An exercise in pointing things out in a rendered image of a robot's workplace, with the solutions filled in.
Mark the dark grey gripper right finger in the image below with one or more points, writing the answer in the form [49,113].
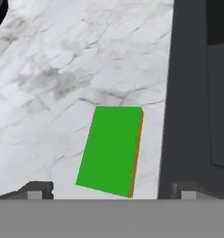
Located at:
[191,187]

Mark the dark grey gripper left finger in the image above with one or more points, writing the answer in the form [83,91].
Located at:
[39,187]

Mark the green sponge with orange underside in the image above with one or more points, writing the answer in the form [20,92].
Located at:
[112,148]

